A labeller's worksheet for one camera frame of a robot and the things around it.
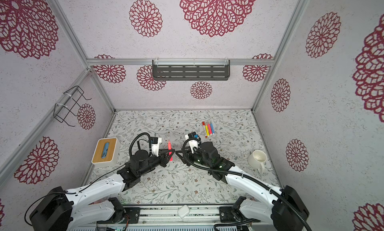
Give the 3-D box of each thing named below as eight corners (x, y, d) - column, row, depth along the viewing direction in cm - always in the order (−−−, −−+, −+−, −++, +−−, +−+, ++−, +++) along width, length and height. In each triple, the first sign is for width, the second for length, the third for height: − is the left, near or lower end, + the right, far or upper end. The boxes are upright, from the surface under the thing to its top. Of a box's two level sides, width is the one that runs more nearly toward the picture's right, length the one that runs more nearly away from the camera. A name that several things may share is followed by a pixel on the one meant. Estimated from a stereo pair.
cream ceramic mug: (246, 169, 92) (250, 163, 85) (249, 154, 98) (253, 147, 91) (260, 174, 89) (265, 168, 83) (262, 159, 96) (267, 152, 89)
